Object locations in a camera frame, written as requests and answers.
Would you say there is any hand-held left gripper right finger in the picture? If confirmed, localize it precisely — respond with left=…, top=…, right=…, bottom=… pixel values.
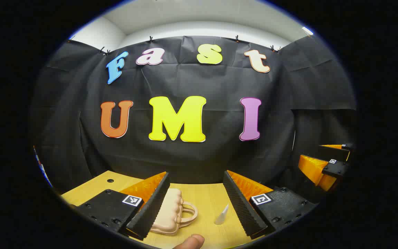
left=222, top=170, right=319, bottom=238

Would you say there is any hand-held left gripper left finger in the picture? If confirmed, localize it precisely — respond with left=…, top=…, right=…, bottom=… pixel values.
left=76, top=172, right=171, bottom=241

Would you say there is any small beige suitcase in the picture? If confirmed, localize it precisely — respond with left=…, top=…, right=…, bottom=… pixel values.
left=150, top=188, right=199, bottom=236

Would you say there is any white squeeze tube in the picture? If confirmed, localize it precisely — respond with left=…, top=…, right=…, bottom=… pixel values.
left=215, top=204, right=229, bottom=225

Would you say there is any black backdrop cloth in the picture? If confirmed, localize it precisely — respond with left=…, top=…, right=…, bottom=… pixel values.
left=30, top=35, right=357, bottom=194

